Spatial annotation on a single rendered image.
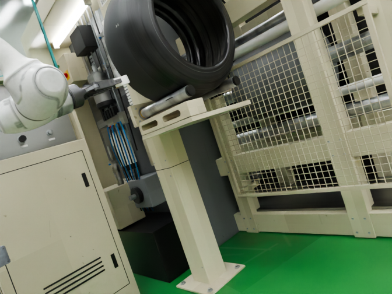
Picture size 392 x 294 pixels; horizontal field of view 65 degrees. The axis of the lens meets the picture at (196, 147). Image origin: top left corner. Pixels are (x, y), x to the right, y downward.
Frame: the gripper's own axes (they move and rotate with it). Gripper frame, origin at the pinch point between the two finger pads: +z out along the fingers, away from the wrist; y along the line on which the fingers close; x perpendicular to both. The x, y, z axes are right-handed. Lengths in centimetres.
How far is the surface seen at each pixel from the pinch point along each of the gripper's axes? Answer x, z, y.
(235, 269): 104, 27, 20
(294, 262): 107, 41, -6
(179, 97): 13.7, 17.1, -6.8
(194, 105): 18.8, 17.5, -11.9
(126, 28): -16.1, 9.2, -4.6
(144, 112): 13.0, 17.0, 19.1
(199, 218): 71, 24, 25
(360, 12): 13, 68, -59
